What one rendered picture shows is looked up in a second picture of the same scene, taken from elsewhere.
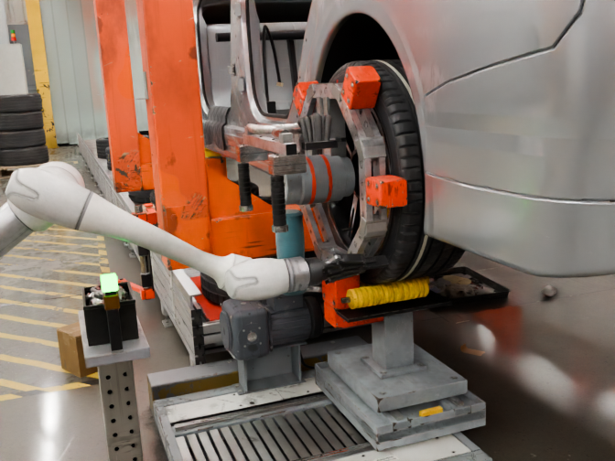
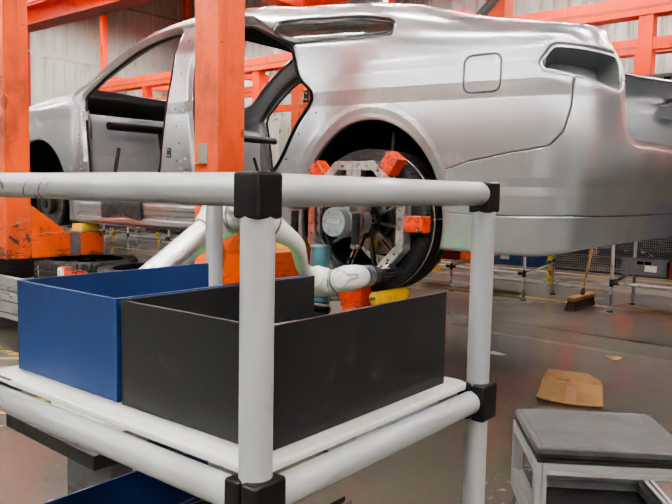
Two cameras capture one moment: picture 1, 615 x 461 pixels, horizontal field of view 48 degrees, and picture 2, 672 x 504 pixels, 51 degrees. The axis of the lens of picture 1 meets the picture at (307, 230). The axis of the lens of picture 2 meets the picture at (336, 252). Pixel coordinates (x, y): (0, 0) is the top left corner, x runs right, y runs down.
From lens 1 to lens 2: 1.78 m
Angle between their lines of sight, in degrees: 32
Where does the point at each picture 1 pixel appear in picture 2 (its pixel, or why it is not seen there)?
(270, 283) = (363, 278)
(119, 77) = (18, 151)
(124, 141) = (18, 211)
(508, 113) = (518, 176)
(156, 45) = (223, 125)
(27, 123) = not seen: outside the picture
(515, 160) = (523, 199)
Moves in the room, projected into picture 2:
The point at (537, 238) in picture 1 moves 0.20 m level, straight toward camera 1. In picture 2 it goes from (537, 236) to (565, 240)
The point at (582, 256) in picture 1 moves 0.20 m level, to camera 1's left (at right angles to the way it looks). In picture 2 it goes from (560, 243) to (523, 244)
